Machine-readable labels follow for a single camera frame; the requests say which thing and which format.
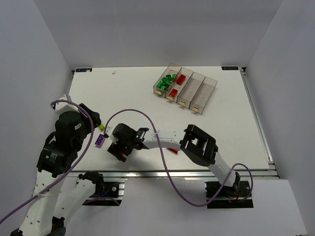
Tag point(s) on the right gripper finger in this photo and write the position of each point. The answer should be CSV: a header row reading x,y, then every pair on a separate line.
x,y
114,150
127,150

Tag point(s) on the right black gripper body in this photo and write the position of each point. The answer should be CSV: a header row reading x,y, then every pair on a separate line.
x,y
114,149

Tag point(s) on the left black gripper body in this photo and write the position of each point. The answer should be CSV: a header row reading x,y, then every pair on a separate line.
x,y
92,117

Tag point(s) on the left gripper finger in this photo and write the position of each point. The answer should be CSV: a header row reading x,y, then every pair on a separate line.
x,y
96,122
94,115

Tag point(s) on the small lime piece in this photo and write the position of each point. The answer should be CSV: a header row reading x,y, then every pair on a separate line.
x,y
101,127

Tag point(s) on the purple brick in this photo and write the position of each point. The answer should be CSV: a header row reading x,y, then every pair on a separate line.
x,y
99,141

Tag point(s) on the green 2x2 brick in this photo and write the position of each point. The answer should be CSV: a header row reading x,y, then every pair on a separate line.
x,y
164,86

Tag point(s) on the red brick with green top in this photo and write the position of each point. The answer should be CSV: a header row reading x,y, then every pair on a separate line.
x,y
173,93

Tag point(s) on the green long brick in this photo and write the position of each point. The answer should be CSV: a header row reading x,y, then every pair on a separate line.
x,y
167,79

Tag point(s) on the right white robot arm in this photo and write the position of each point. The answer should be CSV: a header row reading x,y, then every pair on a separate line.
x,y
196,144

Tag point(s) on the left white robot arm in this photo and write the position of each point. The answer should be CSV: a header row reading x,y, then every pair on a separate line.
x,y
40,219

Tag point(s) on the left corner logo sticker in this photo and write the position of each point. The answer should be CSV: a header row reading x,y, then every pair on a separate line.
x,y
83,70

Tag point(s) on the corner logo sticker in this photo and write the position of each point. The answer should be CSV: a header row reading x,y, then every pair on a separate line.
x,y
230,68
83,70

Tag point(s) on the clear four-bin organizer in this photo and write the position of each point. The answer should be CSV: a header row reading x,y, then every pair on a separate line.
x,y
194,92

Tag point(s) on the right corner logo sticker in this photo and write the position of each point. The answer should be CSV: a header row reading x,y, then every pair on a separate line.
x,y
230,68

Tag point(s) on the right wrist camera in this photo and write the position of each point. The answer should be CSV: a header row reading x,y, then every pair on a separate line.
x,y
113,139

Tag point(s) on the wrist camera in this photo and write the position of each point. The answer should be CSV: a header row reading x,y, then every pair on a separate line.
x,y
113,139
62,107

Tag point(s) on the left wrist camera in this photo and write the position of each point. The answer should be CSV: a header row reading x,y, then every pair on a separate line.
x,y
62,107

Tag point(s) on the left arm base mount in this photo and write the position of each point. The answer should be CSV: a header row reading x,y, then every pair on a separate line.
x,y
106,192

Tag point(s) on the aluminium front rail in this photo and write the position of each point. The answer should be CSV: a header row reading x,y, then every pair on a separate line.
x,y
264,173

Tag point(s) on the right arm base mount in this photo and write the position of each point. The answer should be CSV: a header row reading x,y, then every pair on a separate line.
x,y
227,199

